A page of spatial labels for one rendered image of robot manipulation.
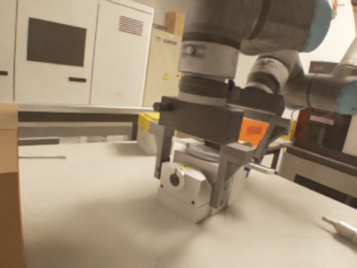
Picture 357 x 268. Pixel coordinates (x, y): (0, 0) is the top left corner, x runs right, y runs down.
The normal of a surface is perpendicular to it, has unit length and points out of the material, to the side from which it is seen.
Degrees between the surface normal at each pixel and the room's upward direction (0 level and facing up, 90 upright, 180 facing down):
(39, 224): 0
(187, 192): 90
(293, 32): 128
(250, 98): 50
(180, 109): 90
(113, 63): 90
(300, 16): 101
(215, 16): 90
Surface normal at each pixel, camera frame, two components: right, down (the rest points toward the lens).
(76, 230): 0.15, -0.96
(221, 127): -0.64, 0.08
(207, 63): -0.11, 0.22
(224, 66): 0.42, 0.26
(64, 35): 0.60, 0.26
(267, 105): -0.39, -0.56
